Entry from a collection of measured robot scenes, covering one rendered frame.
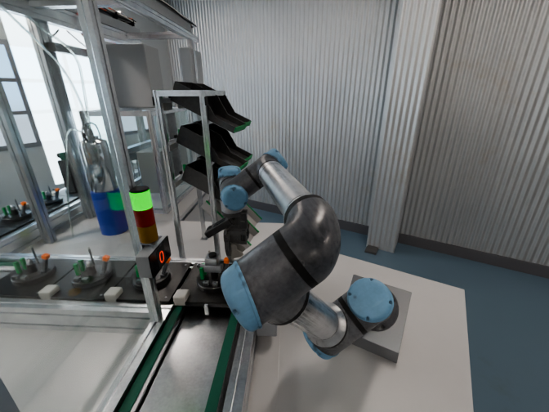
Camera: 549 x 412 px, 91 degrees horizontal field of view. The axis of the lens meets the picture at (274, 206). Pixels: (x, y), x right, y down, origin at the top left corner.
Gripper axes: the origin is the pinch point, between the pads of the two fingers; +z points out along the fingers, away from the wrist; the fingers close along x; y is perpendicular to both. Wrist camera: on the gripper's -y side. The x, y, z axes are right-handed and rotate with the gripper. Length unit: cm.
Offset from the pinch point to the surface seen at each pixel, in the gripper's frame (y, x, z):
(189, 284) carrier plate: -16.3, -2.3, 10.2
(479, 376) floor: 143, 38, 108
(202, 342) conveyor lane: -5.3, -23.6, 15.6
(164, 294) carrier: -23.2, -8.7, 10.2
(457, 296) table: 93, 9, 22
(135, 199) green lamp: -18.4, -21.4, -32.1
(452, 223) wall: 195, 183, 72
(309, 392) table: 28.3, -34.0, 21.4
